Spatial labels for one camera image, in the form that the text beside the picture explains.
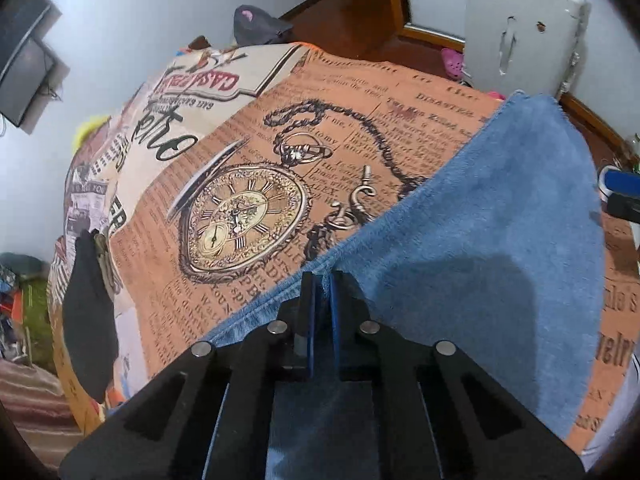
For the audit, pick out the blue denim pants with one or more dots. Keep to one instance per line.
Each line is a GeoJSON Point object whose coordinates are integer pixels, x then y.
{"type": "Point", "coordinates": [475, 220]}

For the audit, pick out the pile of colourful clothes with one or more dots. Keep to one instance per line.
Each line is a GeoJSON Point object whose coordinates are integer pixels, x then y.
{"type": "Point", "coordinates": [22, 300]}

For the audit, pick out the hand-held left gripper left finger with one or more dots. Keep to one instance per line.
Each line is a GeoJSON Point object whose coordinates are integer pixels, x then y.
{"type": "Point", "coordinates": [304, 340]}

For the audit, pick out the dark grey cap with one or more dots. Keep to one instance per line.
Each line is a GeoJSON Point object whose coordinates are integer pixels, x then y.
{"type": "Point", "coordinates": [257, 25]}

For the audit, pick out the yellow fluffy toy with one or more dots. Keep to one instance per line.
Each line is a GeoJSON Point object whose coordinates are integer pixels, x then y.
{"type": "Point", "coordinates": [90, 130]}

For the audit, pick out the wall-mounted black television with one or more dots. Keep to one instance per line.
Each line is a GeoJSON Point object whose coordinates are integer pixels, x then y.
{"type": "Point", "coordinates": [25, 70]}

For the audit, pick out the black cloth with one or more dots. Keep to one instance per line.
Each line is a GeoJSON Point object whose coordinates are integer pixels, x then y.
{"type": "Point", "coordinates": [90, 320]}

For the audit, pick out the printed orange blanket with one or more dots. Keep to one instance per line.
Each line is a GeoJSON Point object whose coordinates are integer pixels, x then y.
{"type": "Point", "coordinates": [350, 110]}

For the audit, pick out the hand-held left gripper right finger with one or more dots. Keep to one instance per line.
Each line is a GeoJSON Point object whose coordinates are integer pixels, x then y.
{"type": "Point", "coordinates": [340, 340]}

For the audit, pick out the white refrigerator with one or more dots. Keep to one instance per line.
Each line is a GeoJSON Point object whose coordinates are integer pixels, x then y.
{"type": "Point", "coordinates": [525, 20]}

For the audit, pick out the pink clog shoe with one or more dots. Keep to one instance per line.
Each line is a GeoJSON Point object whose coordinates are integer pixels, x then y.
{"type": "Point", "coordinates": [452, 62]}

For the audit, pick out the striped brown cloth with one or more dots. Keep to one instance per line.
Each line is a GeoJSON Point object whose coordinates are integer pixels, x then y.
{"type": "Point", "coordinates": [35, 410]}

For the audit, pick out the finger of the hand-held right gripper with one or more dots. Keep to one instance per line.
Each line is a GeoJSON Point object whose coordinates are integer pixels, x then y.
{"type": "Point", "coordinates": [622, 182]}

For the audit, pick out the white striped bed sheet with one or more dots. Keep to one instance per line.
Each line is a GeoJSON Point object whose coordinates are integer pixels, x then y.
{"type": "Point", "coordinates": [610, 410]}

